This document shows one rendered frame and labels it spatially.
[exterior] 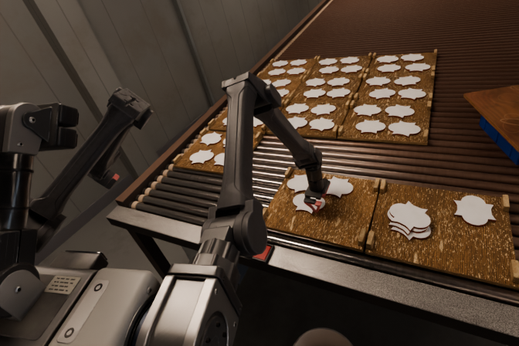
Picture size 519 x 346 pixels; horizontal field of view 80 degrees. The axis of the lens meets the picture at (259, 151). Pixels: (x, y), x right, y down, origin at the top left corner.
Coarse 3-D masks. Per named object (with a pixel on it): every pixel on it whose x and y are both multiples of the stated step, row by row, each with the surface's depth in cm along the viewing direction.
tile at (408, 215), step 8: (392, 208) 112; (400, 208) 112; (408, 208) 111; (416, 208) 110; (392, 216) 110; (400, 216) 109; (408, 216) 108; (416, 216) 107; (424, 216) 107; (400, 224) 107; (408, 224) 106; (416, 224) 105; (424, 224) 104
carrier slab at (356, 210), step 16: (336, 176) 137; (288, 192) 135; (304, 192) 133; (352, 192) 127; (368, 192) 125; (272, 208) 130; (288, 208) 128; (336, 208) 122; (352, 208) 120; (368, 208) 119; (272, 224) 123; (288, 224) 121; (304, 224) 119; (320, 224) 118; (336, 224) 116; (352, 224) 114; (368, 224) 113; (320, 240) 113; (336, 240) 110; (352, 240) 109
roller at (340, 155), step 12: (324, 156) 154; (336, 156) 152; (348, 156) 149; (360, 156) 146; (372, 156) 144; (384, 156) 143; (444, 168) 130; (456, 168) 128; (468, 168) 126; (480, 168) 124; (492, 168) 123; (504, 168) 121; (516, 168) 120
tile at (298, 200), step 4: (296, 196) 131; (300, 196) 130; (304, 196) 130; (296, 200) 129; (300, 200) 129; (320, 200) 126; (296, 204) 128; (300, 204) 127; (304, 204) 126; (324, 204) 124; (300, 208) 125; (304, 208) 125; (308, 208) 124; (316, 208) 123; (320, 208) 123; (308, 212) 123; (312, 212) 122
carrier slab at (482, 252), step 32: (416, 192) 119; (448, 192) 116; (384, 224) 111; (448, 224) 105; (384, 256) 102; (416, 256) 99; (448, 256) 96; (480, 256) 94; (512, 256) 92; (512, 288) 86
